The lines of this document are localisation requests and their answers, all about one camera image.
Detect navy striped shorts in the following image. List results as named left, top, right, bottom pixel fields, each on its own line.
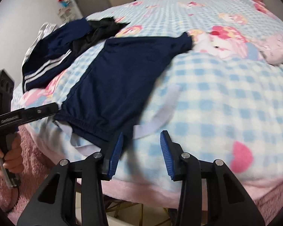
left=54, top=33, right=192, bottom=148

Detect left hand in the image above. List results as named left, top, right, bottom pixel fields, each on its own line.
left=0, top=133, right=24, bottom=177

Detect pink fluffy robe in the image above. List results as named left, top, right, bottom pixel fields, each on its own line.
left=0, top=126, right=54, bottom=224

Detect navy striped jacket pile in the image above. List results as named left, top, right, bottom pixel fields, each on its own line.
left=22, top=18, right=90, bottom=92

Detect white garment at bedside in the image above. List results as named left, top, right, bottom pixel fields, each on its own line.
left=22, top=22, right=59, bottom=66

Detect blue checkered cartoon blanket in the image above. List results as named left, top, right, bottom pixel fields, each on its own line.
left=10, top=0, right=283, bottom=208

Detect black garment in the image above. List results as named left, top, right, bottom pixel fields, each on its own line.
left=70, top=17, right=129, bottom=58

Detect colourful toy on shelf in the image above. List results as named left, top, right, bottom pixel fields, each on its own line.
left=58, top=0, right=71, bottom=8

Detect folded pink cartoon garment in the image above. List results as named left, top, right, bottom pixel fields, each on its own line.
left=255, top=33, right=283, bottom=65

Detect white wire shelf rack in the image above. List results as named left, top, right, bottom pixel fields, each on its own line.
left=58, top=7, right=77, bottom=23

